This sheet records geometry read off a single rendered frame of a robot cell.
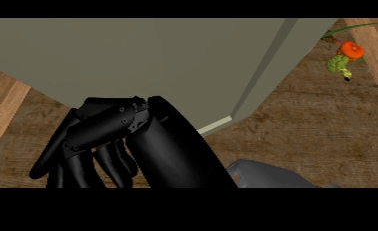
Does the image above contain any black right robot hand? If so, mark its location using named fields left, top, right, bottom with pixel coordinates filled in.
left=29, top=95, right=240, bottom=189

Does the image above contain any large grey cabinet door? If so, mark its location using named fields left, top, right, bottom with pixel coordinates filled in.
left=0, top=18, right=340, bottom=138

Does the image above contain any pale wooden cabinet panel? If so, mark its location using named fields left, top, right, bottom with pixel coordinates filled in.
left=0, top=71, right=33, bottom=138

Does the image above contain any green broccoli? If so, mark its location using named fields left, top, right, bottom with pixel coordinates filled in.
left=325, top=54, right=355, bottom=82

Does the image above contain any orange tomato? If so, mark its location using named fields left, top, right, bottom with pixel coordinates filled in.
left=336, top=41, right=367, bottom=63

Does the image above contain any pale wooden board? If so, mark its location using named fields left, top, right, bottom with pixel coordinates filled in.
left=343, top=18, right=378, bottom=86

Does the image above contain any thin green stalk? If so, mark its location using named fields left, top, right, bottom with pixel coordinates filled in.
left=321, top=21, right=378, bottom=39

